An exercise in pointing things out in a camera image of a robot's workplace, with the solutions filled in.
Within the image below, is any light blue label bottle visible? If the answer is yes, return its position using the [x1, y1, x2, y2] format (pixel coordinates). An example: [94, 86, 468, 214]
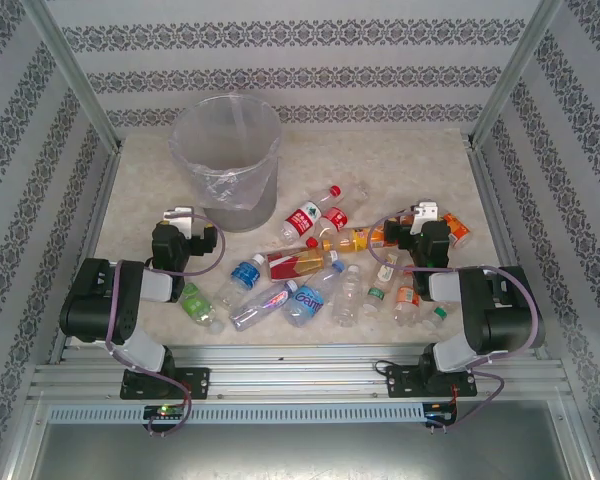
[281, 259, 346, 329]

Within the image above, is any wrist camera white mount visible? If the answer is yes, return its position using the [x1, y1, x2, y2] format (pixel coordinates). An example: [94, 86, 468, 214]
[412, 199, 440, 235]
[162, 205, 195, 237]

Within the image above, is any small controller board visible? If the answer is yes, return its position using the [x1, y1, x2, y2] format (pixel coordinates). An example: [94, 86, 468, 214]
[423, 402, 459, 426]
[143, 403, 185, 421]

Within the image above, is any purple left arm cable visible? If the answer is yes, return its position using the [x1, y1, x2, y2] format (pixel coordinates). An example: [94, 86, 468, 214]
[104, 210, 227, 437]

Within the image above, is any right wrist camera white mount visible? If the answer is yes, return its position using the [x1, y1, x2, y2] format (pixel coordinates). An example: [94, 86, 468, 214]
[412, 199, 440, 235]

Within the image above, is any aluminium side rail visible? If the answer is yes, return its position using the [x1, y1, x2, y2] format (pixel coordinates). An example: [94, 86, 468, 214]
[465, 142, 551, 361]
[47, 147, 124, 366]

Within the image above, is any blue label white cap bottle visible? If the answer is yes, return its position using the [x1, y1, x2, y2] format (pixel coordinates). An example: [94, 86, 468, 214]
[212, 253, 267, 311]

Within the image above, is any clear bottle small red label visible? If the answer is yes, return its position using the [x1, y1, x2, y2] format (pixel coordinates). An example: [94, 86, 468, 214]
[304, 180, 371, 250]

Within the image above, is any red gold label bottle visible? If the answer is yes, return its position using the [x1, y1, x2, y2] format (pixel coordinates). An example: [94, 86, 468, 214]
[264, 248, 342, 281]

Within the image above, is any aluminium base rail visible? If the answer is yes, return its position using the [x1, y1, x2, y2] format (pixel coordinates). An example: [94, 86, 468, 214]
[27, 343, 576, 407]

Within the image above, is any clear bottle purple label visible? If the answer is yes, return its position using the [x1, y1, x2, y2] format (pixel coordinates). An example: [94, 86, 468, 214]
[228, 278, 300, 333]

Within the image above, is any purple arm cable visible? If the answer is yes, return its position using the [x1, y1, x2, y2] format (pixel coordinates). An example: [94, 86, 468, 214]
[104, 210, 227, 437]
[368, 213, 541, 432]

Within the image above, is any aluminium frame post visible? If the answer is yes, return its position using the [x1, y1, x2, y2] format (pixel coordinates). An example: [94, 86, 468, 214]
[467, 0, 565, 147]
[22, 0, 124, 151]

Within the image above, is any orange juice bottle yellow cap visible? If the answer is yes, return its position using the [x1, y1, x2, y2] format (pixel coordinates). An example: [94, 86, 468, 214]
[321, 223, 387, 255]

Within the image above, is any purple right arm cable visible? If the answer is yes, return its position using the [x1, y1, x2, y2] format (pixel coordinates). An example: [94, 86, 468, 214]
[368, 213, 541, 432]

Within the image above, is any clear bottle orange label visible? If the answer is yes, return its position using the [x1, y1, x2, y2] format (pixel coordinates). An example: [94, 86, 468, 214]
[392, 269, 422, 327]

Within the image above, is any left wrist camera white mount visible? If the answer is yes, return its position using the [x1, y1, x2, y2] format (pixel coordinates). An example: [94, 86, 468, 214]
[162, 205, 195, 237]

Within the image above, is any red label red cap bottle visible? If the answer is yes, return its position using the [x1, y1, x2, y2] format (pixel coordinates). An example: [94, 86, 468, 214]
[278, 184, 343, 240]

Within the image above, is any grey metal panel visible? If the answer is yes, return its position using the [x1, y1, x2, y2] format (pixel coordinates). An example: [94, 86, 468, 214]
[27, 399, 599, 480]

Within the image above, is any grey bin with plastic liner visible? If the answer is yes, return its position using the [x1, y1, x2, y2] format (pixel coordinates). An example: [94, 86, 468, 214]
[168, 93, 283, 211]

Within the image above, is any grey wire mesh bin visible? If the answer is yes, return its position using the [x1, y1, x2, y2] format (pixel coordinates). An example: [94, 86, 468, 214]
[168, 93, 283, 234]

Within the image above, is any white slotted cable duct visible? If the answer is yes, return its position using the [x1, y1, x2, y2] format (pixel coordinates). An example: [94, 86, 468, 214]
[46, 402, 427, 426]

